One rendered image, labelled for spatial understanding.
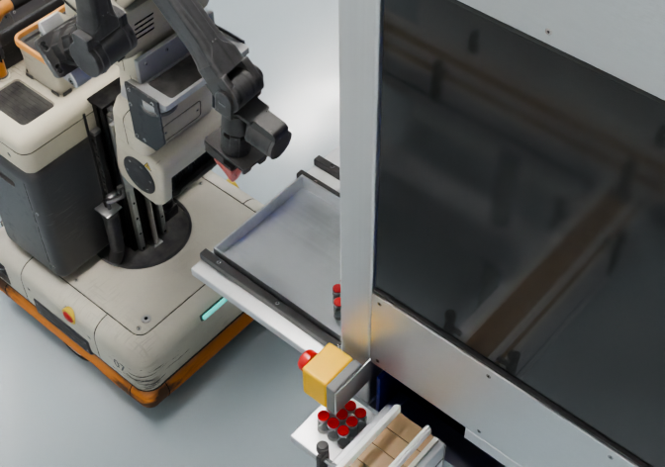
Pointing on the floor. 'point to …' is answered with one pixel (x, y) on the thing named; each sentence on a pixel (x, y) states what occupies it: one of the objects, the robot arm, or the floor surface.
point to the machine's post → (359, 156)
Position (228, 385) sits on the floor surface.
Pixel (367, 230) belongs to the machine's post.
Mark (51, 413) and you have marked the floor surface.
